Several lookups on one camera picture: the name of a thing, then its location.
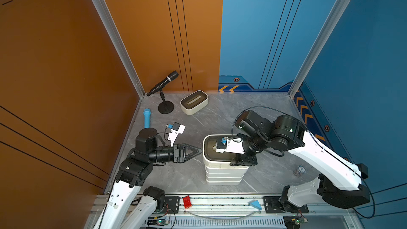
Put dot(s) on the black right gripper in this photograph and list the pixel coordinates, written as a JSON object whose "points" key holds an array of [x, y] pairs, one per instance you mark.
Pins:
{"points": [[242, 160]]}

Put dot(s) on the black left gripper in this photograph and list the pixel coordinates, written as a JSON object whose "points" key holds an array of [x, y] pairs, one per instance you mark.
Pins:
{"points": [[178, 149]]}

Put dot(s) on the cream box brown lid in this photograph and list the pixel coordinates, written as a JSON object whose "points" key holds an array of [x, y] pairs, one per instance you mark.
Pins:
{"points": [[213, 159], [194, 102]]}

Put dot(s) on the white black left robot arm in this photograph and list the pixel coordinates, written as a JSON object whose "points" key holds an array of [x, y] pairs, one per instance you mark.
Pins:
{"points": [[131, 176]]}

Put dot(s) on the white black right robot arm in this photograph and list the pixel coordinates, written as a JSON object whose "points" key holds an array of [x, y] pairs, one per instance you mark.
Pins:
{"points": [[340, 182]]}

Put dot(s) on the small round metal disc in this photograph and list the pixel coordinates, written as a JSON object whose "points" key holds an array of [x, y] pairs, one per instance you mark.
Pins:
{"points": [[299, 171]]}

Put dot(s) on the blue toy microphone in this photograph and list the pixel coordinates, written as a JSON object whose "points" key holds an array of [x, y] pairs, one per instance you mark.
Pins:
{"points": [[147, 118]]}

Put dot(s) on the right circuit board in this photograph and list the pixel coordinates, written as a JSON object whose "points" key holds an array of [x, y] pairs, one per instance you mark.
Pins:
{"points": [[294, 222]]}

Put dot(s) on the circuit board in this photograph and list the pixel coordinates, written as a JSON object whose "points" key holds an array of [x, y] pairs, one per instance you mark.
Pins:
{"points": [[294, 222], [157, 221]]}

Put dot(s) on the left circuit board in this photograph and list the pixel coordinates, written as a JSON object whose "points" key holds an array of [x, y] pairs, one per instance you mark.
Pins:
{"points": [[157, 221]]}

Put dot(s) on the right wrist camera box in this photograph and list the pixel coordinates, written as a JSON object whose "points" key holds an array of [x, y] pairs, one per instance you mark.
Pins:
{"points": [[230, 145]]}

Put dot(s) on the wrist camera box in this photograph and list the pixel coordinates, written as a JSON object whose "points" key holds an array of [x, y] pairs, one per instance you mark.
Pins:
{"points": [[230, 145], [174, 130]]}

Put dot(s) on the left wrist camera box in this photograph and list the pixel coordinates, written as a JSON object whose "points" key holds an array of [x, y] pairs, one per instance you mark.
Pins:
{"points": [[174, 130]]}

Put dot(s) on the blue triangular piece on rail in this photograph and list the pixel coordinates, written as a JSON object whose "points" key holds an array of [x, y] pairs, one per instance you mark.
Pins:
{"points": [[255, 204]]}

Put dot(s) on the red block on rail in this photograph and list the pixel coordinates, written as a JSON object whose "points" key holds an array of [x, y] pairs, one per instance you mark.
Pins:
{"points": [[187, 202]]}

